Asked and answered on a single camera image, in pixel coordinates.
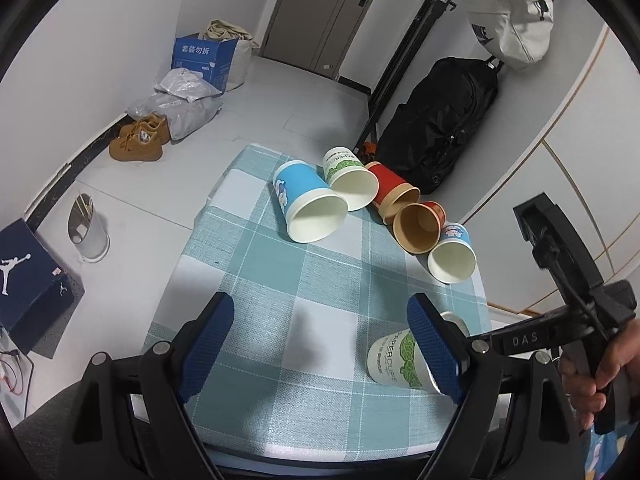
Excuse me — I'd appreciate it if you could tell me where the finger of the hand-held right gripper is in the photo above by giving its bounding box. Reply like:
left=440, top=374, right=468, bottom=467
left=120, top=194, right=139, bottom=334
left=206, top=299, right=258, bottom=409
left=472, top=311, right=571, bottom=357

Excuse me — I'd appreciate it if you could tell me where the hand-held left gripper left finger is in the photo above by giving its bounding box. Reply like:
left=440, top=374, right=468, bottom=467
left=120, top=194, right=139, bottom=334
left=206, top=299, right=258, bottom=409
left=72, top=291, right=236, bottom=480

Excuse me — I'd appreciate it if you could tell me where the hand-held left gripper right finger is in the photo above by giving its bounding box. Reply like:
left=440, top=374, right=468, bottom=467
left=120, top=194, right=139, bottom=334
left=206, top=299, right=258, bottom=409
left=406, top=293, right=587, bottom=480

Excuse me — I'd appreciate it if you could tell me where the green leaf print paper cup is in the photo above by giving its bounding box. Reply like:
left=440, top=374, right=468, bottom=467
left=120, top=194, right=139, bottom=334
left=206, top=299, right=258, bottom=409
left=321, top=146, right=379, bottom=212
left=366, top=311, right=471, bottom=397

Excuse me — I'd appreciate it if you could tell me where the small blue paper cup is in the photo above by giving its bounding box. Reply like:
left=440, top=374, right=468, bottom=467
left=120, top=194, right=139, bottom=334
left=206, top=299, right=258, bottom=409
left=427, top=221, right=477, bottom=285

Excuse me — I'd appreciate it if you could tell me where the red paper cup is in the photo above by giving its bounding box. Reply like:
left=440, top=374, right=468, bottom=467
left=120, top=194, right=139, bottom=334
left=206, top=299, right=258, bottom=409
left=392, top=201, right=447, bottom=255
left=364, top=161, right=422, bottom=226

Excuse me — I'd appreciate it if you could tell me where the large blue paper cup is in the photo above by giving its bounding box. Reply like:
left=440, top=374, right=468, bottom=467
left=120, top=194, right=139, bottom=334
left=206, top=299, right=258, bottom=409
left=272, top=160, right=349, bottom=244

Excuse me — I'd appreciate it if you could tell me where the person's right hand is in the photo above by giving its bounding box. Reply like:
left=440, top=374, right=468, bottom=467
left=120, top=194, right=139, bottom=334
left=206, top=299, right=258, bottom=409
left=557, top=320, right=640, bottom=431

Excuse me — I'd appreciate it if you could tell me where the teal checked tablecloth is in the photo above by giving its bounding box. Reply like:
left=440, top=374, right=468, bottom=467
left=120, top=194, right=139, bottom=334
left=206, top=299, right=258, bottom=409
left=141, top=144, right=494, bottom=457

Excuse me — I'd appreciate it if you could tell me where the white cabinet with gold trim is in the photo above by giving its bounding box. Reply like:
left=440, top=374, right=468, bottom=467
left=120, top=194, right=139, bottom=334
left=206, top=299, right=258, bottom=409
left=457, top=22, right=640, bottom=321

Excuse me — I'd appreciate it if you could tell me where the blue printed cloth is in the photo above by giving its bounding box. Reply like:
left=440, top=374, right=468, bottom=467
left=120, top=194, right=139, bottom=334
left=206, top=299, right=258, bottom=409
left=582, top=427, right=640, bottom=480

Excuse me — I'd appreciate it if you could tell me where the white waste bin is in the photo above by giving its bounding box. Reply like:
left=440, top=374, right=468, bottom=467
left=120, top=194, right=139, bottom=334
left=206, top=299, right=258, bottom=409
left=66, top=192, right=111, bottom=263

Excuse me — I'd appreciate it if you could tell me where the black backpack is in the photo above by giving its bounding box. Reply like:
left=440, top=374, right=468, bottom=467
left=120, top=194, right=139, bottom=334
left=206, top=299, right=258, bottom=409
left=375, top=56, right=501, bottom=196

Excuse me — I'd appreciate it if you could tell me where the grey cloth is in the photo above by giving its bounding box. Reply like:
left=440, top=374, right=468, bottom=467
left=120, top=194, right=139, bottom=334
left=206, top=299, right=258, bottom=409
left=10, top=377, right=136, bottom=480

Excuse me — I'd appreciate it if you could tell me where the dark blue shoe box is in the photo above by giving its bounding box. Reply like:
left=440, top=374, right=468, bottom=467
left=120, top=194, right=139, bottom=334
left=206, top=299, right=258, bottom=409
left=0, top=218, right=86, bottom=359

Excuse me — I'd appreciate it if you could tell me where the tan suede shoe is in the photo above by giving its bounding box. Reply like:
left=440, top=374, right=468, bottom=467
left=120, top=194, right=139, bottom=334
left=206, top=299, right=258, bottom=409
left=109, top=132, right=163, bottom=162
left=119, top=114, right=172, bottom=146

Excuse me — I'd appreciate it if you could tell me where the beige waist bag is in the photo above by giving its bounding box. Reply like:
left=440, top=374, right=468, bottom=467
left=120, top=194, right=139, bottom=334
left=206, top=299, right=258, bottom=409
left=457, top=0, right=555, bottom=72

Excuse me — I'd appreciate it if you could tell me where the grey plastic parcel bag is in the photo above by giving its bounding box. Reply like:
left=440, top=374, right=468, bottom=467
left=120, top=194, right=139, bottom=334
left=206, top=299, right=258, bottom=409
left=125, top=92, right=224, bottom=142

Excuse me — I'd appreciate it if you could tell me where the black tripod stand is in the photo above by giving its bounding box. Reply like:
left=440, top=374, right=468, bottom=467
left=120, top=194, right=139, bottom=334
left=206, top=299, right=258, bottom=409
left=352, top=0, right=463, bottom=153

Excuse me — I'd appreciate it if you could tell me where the white plastic parcel bag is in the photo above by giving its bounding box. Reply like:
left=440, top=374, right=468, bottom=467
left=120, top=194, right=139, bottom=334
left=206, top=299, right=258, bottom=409
left=152, top=67, right=223, bottom=103

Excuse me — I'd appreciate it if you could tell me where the blue cardboard box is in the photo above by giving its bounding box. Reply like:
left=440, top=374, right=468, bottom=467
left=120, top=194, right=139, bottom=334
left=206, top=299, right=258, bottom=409
left=171, top=32, right=240, bottom=92

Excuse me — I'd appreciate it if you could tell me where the beige canvas tote bag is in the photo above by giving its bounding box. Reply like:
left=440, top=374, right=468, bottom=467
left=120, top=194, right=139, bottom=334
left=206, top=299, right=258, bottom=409
left=199, top=19, right=260, bottom=92

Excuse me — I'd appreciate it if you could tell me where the grey door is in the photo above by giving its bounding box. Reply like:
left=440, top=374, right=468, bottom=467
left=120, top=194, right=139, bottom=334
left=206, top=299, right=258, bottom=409
left=262, top=0, right=386, bottom=81

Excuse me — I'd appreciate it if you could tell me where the red cable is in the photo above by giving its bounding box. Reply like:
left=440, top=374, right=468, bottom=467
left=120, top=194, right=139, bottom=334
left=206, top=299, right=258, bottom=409
left=0, top=347, right=37, bottom=418

